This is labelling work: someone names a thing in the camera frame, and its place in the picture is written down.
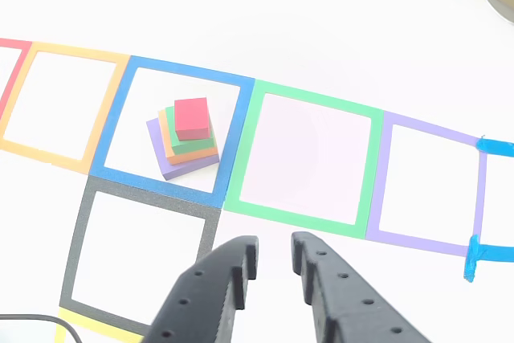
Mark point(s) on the black square frame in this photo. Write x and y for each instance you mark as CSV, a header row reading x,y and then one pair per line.
x,y
78,238

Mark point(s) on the blue square frame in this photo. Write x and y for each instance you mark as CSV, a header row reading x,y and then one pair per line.
x,y
116,118

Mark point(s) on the purple square frame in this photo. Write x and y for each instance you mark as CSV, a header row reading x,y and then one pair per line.
x,y
383,178

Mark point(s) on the green cube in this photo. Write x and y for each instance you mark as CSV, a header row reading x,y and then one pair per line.
x,y
190,146

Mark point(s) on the small red cube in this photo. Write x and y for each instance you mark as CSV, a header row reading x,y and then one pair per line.
x,y
192,116

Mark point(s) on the grey round disc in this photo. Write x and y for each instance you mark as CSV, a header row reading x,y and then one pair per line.
x,y
500,7

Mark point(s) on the red square frame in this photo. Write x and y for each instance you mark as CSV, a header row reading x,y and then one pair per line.
x,y
14,62

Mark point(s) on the crumpled blue tape strip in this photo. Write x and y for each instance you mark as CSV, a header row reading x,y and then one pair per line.
x,y
471,258

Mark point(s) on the yellow square frame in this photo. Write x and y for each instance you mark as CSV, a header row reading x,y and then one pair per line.
x,y
100,327

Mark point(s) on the large purple cube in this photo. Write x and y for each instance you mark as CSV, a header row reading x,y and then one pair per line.
x,y
158,150

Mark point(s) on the green square frame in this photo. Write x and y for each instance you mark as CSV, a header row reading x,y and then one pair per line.
x,y
249,150

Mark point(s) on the orange cube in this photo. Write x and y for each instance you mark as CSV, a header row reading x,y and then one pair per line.
x,y
192,158

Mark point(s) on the orange square frame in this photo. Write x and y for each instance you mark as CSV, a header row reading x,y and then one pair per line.
x,y
100,118

